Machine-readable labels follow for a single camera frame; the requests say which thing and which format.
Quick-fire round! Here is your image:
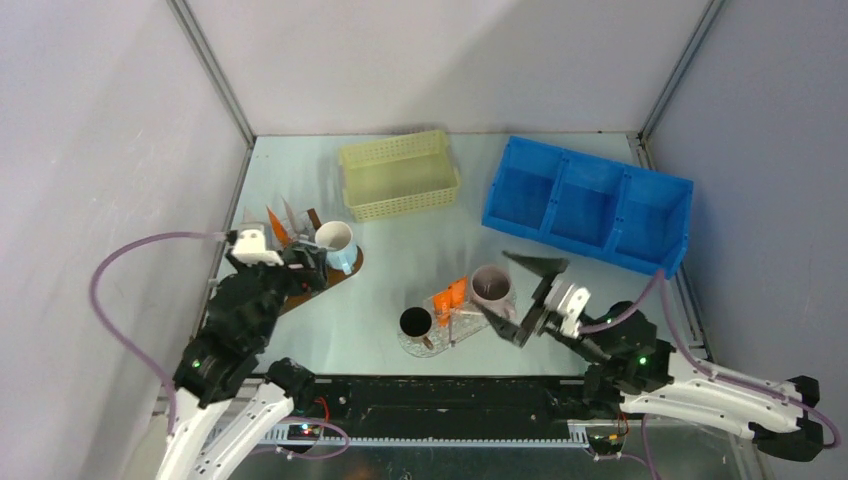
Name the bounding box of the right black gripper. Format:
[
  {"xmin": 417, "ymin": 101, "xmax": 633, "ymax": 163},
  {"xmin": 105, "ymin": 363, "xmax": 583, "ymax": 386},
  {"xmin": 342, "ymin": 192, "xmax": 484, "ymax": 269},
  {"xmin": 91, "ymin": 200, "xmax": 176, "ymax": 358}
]
[{"xmin": 468, "ymin": 251, "xmax": 607, "ymax": 366}]

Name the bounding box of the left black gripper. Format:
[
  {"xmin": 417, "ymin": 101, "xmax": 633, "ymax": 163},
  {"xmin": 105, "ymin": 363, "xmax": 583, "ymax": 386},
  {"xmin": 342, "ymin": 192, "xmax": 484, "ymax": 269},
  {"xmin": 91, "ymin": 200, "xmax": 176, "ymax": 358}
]
[{"xmin": 227, "ymin": 240, "xmax": 327, "ymax": 346}]

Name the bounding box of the light blue toothbrush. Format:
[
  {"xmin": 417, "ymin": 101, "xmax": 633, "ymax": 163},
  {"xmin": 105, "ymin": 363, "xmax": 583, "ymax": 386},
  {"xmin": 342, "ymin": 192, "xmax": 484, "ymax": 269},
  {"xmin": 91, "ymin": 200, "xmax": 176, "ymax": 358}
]
[{"xmin": 295, "ymin": 239, "xmax": 338, "ymax": 252}]

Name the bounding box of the clear container with brown lid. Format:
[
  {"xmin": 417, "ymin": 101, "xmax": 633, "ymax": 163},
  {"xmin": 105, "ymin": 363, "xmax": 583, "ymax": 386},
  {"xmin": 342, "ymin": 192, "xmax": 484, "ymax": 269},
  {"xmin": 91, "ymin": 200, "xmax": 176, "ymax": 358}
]
[{"xmin": 266, "ymin": 207, "xmax": 321, "ymax": 248}]

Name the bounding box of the light blue mug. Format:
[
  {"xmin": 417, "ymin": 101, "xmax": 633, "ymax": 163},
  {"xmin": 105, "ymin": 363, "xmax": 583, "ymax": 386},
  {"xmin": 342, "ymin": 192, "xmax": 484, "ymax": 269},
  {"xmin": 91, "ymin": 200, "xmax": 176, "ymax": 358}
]
[{"xmin": 314, "ymin": 221, "xmax": 359, "ymax": 275}]

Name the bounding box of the white toothpaste tube black cap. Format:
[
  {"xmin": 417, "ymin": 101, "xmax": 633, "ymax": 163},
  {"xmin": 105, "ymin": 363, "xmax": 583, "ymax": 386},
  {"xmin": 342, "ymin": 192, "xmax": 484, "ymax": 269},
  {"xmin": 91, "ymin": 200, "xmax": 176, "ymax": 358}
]
[{"xmin": 281, "ymin": 197, "xmax": 312, "ymax": 236}]

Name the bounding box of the orange toothpaste tube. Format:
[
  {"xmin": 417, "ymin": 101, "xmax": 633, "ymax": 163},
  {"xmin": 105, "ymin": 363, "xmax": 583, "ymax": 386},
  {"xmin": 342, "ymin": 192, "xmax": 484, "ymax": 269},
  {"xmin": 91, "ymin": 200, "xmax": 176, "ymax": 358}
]
[
  {"xmin": 266, "ymin": 206, "xmax": 291, "ymax": 247},
  {"xmin": 448, "ymin": 276, "xmax": 468, "ymax": 309},
  {"xmin": 432, "ymin": 289, "xmax": 452, "ymax": 327}
]

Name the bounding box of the pink mug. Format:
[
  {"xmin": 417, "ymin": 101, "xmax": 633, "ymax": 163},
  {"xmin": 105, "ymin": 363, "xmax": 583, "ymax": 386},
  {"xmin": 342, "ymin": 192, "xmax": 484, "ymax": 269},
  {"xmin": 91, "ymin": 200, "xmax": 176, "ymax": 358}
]
[{"xmin": 469, "ymin": 265, "xmax": 517, "ymax": 321}]

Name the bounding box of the clear textured plastic box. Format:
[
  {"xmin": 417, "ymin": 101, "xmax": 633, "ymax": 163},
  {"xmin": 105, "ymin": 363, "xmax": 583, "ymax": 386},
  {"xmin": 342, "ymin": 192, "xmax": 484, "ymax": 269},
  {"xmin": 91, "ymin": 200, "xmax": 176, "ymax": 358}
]
[{"xmin": 425, "ymin": 289, "xmax": 479, "ymax": 319}]

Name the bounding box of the brown mug black inside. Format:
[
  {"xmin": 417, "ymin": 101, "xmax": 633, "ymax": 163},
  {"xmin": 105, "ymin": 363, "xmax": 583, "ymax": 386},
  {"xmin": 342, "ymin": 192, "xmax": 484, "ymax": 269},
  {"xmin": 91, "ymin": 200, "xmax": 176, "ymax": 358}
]
[{"xmin": 399, "ymin": 307, "xmax": 434, "ymax": 350}]

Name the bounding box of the blue plastic divided bin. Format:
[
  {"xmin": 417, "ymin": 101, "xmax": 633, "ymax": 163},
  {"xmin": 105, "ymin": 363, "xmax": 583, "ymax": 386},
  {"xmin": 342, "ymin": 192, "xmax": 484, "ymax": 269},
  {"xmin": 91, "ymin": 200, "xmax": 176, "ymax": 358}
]
[{"xmin": 481, "ymin": 136, "xmax": 694, "ymax": 278}]

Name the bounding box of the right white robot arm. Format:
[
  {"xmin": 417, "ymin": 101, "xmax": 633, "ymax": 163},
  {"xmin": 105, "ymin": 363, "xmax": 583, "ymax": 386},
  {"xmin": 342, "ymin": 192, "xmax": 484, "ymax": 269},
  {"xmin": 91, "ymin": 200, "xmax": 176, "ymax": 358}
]
[{"xmin": 469, "ymin": 253, "xmax": 829, "ymax": 462}]

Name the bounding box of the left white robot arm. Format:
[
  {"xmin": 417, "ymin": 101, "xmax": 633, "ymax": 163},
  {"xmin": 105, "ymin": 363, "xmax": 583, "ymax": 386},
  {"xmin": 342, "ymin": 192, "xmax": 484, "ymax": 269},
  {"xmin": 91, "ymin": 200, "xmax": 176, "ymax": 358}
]
[{"xmin": 156, "ymin": 242, "xmax": 328, "ymax": 479}]

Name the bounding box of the brown wooden oval tray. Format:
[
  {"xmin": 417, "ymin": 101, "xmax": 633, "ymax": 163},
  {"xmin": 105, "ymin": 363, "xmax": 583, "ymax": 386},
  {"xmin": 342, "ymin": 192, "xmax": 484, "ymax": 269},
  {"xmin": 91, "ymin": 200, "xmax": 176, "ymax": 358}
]
[{"xmin": 280, "ymin": 209, "xmax": 364, "ymax": 314}]

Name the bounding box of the clear textured oval tray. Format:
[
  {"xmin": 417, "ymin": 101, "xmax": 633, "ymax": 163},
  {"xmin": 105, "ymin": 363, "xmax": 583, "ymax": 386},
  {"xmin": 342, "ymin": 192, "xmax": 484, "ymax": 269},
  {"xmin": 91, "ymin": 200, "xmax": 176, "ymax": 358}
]
[{"xmin": 397, "ymin": 293, "xmax": 490, "ymax": 358}]

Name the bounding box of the yellow perforated plastic basket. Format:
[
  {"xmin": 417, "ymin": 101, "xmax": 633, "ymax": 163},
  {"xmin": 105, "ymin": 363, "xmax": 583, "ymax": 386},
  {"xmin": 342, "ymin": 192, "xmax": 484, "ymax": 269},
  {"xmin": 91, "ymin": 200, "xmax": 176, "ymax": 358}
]
[{"xmin": 338, "ymin": 130, "xmax": 461, "ymax": 223}]

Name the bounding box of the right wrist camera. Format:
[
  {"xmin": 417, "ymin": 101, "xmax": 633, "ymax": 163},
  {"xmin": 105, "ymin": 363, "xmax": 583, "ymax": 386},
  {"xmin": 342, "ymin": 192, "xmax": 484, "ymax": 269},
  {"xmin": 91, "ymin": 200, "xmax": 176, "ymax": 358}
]
[{"xmin": 544, "ymin": 280, "xmax": 591, "ymax": 339}]

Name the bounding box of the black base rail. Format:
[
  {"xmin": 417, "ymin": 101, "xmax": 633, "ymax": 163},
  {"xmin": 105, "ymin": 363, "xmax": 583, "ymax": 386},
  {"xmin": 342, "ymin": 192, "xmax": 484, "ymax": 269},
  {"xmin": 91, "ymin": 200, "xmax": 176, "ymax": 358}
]
[{"xmin": 291, "ymin": 365, "xmax": 647, "ymax": 442}]

